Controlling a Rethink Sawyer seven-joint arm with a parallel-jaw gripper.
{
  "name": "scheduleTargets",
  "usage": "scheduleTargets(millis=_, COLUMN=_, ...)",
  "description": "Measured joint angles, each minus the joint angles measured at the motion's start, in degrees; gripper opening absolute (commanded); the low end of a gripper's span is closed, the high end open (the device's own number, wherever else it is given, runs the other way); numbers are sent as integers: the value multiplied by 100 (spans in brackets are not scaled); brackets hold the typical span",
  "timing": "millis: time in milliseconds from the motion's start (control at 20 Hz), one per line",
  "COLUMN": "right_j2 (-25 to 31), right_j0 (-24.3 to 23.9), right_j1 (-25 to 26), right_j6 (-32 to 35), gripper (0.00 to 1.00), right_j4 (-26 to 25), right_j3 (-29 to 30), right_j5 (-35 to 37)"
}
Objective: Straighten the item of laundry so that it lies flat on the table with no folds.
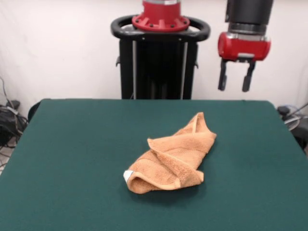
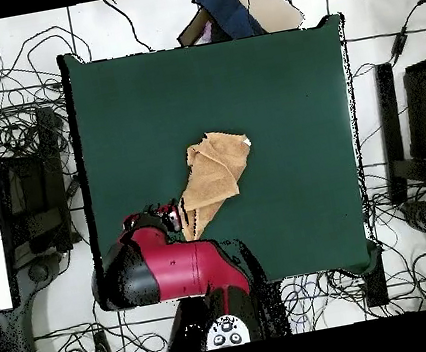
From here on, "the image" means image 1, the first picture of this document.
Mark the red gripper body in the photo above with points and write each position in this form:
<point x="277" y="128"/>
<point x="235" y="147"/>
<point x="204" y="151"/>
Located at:
<point x="243" y="47"/>

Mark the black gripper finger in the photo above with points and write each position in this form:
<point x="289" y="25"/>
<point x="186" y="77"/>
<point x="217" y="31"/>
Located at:
<point x="223" y="79"/>
<point x="247" y="83"/>

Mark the orange towel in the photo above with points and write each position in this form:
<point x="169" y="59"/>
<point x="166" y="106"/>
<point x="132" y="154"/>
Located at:
<point x="173" y="158"/>

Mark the small black device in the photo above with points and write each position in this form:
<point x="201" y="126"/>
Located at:
<point x="284" y="110"/>

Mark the dark green table cloth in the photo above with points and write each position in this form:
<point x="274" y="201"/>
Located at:
<point x="72" y="168"/>

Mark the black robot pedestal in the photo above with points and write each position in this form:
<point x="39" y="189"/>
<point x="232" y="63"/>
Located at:
<point x="158" y="72"/>

